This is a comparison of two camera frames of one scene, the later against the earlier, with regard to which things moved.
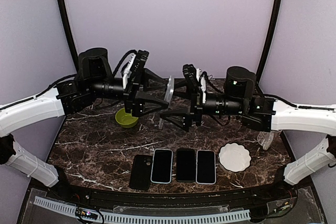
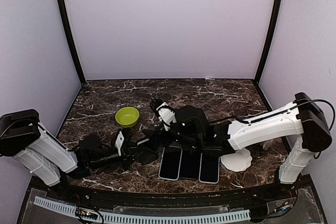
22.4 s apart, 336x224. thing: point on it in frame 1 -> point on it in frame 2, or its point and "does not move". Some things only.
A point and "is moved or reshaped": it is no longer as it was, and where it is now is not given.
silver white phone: x=168 y=97 -> x=146 y=142
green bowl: x=125 y=119 does not move
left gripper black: x=134 y=99 -> x=127 y=153
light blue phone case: x=161 y=168 is moved or reshaped
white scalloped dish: x=234 y=157 does not move
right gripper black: x=197 y=108 -> x=158 y=132
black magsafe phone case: x=140 y=175 -> x=146 y=156
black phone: x=186 y=165 is moved or reshaped
